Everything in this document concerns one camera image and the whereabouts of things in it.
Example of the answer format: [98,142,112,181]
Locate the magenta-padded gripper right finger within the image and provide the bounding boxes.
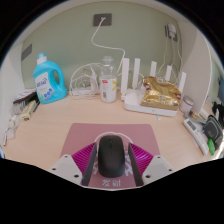
[127,142,175,187]

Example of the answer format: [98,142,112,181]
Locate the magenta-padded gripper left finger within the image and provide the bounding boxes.
[48,141,98,187]

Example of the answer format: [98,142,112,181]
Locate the black computer mouse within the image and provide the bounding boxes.
[97,134,127,179]

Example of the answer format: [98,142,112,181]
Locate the pink printed mouse pad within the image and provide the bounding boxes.
[59,122,161,190]

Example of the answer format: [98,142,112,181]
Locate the white router with antennas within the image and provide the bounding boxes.
[120,57,188,118]

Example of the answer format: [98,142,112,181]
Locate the white remote control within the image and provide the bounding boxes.
[182,117,210,156]

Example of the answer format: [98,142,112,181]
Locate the white power strip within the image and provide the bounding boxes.
[69,87,101,97]

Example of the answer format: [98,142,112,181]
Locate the gold snack bag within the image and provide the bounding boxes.
[140,76,183,111]

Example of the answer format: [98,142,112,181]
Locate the small white jar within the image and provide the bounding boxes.
[179,95,195,116]

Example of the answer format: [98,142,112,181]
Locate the small green item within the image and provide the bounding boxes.
[207,138,216,156]

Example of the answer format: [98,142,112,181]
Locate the small yellow box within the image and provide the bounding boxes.
[20,99,38,122]

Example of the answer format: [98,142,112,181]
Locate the clear bottle with red label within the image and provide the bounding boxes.
[99,55,118,104]

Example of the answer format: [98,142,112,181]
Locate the black zip pouch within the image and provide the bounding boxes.
[203,114,224,148]

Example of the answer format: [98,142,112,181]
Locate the clear plastic bags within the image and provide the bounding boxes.
[2,113,23,146]

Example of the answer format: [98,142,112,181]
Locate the blue detergent bottle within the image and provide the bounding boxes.
[32,51,68,105]

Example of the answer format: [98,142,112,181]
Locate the white cable bundle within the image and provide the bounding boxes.
[68,62,101,100]

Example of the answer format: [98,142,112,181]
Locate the grey wall plate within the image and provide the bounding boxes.
[21,43,33,62]

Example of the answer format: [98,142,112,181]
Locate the long white cable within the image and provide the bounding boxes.
[90,18,127,68]

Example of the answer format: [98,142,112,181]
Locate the white wall adapter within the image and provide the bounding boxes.
[165,22,179,42]

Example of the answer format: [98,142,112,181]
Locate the grey wall socket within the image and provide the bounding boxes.
[92,13,113,27]

